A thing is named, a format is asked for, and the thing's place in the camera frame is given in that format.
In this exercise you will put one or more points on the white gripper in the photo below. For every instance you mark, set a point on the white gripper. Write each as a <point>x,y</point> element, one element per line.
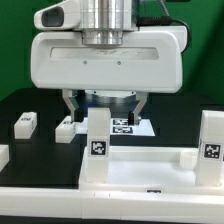
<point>149,60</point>

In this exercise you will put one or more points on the white desk top tray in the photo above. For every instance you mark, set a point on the white desk top tray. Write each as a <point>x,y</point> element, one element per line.
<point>167,170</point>

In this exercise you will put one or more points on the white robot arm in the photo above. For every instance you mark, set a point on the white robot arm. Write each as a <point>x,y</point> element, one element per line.
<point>105,22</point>

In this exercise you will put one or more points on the white fiducial marker sheet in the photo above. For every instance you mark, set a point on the white fiducial marker sheet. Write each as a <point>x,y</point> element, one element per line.
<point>120,126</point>

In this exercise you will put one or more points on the white left fence block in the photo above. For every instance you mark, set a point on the white left fence block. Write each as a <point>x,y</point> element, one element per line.
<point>4,156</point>

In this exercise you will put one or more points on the white front fence bar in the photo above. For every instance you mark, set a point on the white front fence bar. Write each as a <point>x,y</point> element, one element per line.
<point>62,203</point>

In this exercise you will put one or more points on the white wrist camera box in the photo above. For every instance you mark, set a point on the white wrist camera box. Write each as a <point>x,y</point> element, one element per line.
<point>65,15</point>

